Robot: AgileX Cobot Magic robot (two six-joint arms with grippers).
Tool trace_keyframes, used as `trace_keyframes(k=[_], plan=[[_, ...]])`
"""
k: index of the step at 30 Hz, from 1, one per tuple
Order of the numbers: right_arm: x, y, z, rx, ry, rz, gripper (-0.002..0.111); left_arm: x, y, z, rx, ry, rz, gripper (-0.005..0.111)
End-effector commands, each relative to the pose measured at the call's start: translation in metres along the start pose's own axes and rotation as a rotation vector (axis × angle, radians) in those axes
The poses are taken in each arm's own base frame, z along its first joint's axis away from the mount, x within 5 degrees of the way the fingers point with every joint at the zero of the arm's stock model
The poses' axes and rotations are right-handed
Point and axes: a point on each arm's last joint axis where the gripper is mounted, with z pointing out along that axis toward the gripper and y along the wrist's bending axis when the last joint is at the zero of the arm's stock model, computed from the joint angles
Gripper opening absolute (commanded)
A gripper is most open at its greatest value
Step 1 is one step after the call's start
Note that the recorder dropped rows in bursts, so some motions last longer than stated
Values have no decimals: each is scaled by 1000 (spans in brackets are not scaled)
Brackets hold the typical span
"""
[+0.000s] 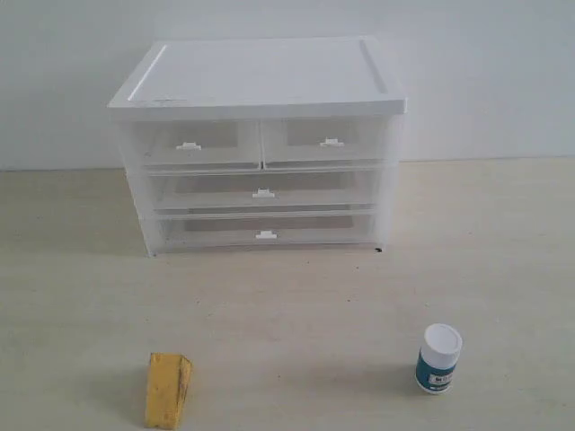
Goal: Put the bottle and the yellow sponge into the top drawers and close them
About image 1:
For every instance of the yellow cheese wedge block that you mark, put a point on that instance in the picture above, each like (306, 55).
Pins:
(168, 381)

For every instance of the blue bottle white cap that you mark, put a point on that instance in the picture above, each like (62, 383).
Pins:
(440, 350)

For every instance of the middle wide clear drawer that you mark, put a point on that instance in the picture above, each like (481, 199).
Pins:
(172, 194)

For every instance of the wide clear drawer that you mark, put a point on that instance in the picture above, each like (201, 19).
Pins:
(172, 194)
(312, 227)

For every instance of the white plastic drawer cabinet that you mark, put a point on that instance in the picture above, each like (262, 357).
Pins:
(256, 80)

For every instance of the bottom wide clear drawer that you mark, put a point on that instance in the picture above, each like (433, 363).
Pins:
(312, 227)

